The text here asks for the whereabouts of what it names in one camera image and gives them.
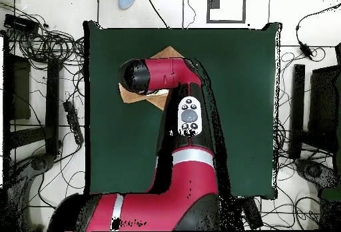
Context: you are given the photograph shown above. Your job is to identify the orange terry towel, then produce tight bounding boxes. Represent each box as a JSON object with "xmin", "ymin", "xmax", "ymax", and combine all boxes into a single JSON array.
[{"xmin": 118, "ymin": 45, "xmax": 185, "ymax": 111}]

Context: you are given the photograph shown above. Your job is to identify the dark green table cloth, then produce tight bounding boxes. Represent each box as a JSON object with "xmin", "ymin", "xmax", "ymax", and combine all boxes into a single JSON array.
[{"xmin": 82, "ymin": 20, "xmax": 283, "ymax": 200}]

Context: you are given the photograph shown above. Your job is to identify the black power strip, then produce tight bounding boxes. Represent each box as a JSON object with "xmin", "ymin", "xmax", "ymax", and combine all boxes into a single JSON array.
[
  {"xmin": 240, "ymin": 196, "xmax": 265, "ymax": 230},
  {"xmin": 63, "ymin": 100, "xmax": 85, "ymax": 145}
]

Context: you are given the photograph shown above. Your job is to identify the black upright stand bar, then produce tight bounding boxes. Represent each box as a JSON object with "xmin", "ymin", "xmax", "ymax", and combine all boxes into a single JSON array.
[
  {"xmin": 44, "ymin": 58, "xmax": 61, "ymax": 156},
  {"xmin": 289, "ymin": 63, "xmax": 306, "ymax": 160}
]

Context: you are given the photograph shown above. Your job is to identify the dark grey wheeled base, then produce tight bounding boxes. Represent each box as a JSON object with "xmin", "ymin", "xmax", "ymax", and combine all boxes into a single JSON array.
[
  {"xmin": 5, "ymin": 152, "xmax": 57, "ymax": 232},
  {"xmin": 294, "ymin": 158, "xmax": 341, "ymax": 190}
]

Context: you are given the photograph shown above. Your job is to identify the black power brick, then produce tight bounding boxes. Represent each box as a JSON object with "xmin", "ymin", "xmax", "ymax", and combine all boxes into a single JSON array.
[{"xmin": 3, "ymin": 13, "xmax": 41, "ymax": 35}]

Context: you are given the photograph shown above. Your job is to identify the thin black floor cable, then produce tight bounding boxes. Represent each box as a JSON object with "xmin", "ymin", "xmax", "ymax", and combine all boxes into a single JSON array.
[{"xmin": 185, "ymin": 0, "xmax": 197, "ymax": 29}]

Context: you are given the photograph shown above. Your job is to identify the tangled black cables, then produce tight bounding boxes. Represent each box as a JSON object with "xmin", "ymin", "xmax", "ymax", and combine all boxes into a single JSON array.
[
  {"xmin": 0, "ymin": 2, "xmax": 86, "ymax": 69},
  {"xmin": 273, "ymin": 47, "xmax": 327, "ymax": 171}
]

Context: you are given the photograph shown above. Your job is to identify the grey square floor frame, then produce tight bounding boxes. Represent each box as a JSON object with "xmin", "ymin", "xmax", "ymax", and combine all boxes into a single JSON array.
[{"xmin": 206, "ymin": 0, "xmax": 247, "ymax": 24}]

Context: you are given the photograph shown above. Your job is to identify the black adapter with cable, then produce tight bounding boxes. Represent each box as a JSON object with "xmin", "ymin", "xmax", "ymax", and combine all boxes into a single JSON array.
[{"xmin": 295, "ymin": 3, "xmax": 341, "ymax": 60}]

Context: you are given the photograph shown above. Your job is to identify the black stand frame panel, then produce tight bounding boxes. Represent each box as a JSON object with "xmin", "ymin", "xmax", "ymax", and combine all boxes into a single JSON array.
[
  {"xmin": 1, "ymin": 36, "xmax": 32, "ymax": 151},
  {"xmin": 308, "ymin": 65, "xmax": 341, "ymax": 153}
]

